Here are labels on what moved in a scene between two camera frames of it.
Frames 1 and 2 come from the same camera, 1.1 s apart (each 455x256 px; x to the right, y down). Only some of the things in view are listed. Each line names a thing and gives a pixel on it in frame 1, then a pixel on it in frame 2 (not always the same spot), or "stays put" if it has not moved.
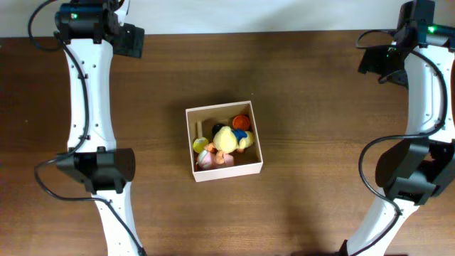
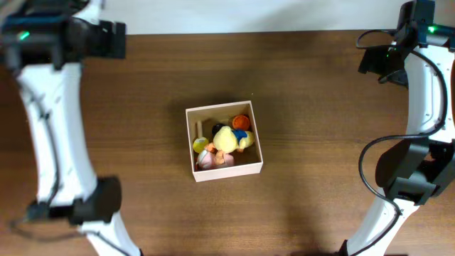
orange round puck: x=241 y=121 stays put
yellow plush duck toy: x=227 y=140 stays put
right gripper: x=372 y=58 stays put
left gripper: x=136 y=48 to x=117 y=47
